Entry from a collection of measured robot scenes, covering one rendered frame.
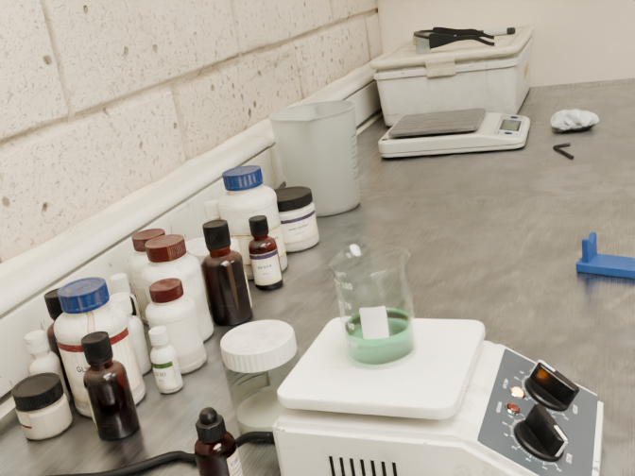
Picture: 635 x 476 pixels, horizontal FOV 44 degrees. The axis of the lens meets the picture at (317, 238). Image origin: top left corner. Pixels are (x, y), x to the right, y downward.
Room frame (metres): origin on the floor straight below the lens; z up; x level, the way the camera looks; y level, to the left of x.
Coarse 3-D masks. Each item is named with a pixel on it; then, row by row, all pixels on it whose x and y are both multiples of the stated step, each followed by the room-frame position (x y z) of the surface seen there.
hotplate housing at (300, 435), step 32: (480, 352) 0.50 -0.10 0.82; (480, 384) 0.46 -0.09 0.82; (576, 384) 0.49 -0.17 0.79; (288, 416) 0.45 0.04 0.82; (320, 416) 0.44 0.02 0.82; (352, 416) 0.44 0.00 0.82; (384, 416) 0.43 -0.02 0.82; (480, 416) 0.42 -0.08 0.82; (288, 448) 0.44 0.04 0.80; (320, 448) 0.43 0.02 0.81; (352, 448) 0.42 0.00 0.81; (384, 448) 0.41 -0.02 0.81; (416, 448) 0.41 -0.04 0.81; (448, 448) 0.40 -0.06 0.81; (480, 448) 0.40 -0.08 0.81
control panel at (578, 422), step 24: (504, 360) 0.49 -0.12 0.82; (528, 360) 0.50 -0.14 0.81; (504, 384) 0.46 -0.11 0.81; (504, 408) 0.44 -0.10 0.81; (528, 408) 0.44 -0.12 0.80; (576, 408) 0.46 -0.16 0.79; (480, 432) 0.41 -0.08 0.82; (504, 432) 0.41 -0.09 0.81; (576, 432) 0.43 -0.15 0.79; (528, 456) 0.40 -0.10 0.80; (576, 456) 0.41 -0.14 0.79
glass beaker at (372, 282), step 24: (336, 264) 0.47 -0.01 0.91; (360, 264) 0.46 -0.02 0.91; (384, 264) 0.51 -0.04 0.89; (336, 288) 0.48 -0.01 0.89; (360, 288) 0.46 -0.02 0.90; (384, 288) 0.46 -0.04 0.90; (408, 288) 0.47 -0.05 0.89; (360, 312) 0.46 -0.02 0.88; (384, 312) 0.46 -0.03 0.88; (408, 312) 0.47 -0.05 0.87; (360, 336) 0.46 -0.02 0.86; (384, 336) 0.46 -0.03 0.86; (408, 336) 0.47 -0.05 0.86; (360, 360) 0.47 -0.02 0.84; (384, 360) 0.46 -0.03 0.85
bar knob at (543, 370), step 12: (540, 360) 0.47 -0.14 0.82; (540, 372) 0.47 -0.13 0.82; (552, 372) 0.46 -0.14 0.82; (528, 384) 0.46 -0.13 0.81; (540, 384) 0.46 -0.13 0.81; (552, 384) 0.46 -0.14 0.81; (564, 384) 0.45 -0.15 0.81; (540, 396) 0.45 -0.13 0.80; (552, 396) 0.46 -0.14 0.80; (564, 396) 0.45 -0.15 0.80; (552, 408) 0.45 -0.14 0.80; (564, 408) 0.45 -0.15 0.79
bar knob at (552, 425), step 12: (540, 408) 0.42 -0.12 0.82; (528, 420) 0.42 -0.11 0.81; (540, 420) 0.41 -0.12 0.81; (552, 420) 0.41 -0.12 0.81; (516, 432) 0.41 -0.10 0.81; (528, 432) 0.41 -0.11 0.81; (540, 432) 0.41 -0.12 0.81; (552, 432) 0.40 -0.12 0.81; (528, 444) 0.40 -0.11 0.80; (540, 444) 0.41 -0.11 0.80; (552, 444) 0.40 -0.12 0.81; (564, 444) 0.39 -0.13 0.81; (540, 456) 0.40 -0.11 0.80; (552, 456) 0.40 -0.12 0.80
